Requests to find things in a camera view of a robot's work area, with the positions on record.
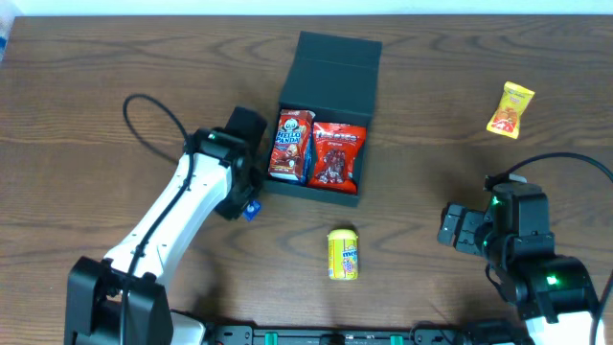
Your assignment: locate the blue Eclipse mints box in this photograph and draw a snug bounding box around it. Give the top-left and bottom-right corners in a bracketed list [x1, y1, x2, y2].
[242, 199, 261, 221]

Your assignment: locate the red cookie carton box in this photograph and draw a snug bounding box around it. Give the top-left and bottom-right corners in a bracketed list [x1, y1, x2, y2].
[268, 109, 315, 184]

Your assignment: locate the blue Oreo cookie pack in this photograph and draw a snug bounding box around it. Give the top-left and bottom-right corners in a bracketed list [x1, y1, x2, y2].
[301, 141, 312, 185]

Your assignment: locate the red Hacks candy bag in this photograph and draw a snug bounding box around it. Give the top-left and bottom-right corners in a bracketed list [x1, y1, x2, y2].
[308, 122, 367, 195]

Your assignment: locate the yellow snack packet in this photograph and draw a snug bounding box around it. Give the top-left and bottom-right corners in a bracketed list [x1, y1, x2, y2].
[487, 81, 534, 139]

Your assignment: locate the yellow Mentos gum bottle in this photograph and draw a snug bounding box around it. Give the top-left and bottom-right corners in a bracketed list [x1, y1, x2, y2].
[328, 229, 358, 281]

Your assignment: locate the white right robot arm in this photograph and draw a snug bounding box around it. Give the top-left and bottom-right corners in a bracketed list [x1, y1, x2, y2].
[438, 174, 606, 344]

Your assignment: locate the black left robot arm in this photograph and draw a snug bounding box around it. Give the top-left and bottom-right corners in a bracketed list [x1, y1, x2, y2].
[64, 107, 267, 344]

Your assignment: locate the dark green open box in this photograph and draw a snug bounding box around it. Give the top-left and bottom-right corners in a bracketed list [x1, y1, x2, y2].
[264, 32, 382, 207]

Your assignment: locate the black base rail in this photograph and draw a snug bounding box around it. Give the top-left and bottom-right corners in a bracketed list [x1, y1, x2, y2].
[202, 320, 534, 345]

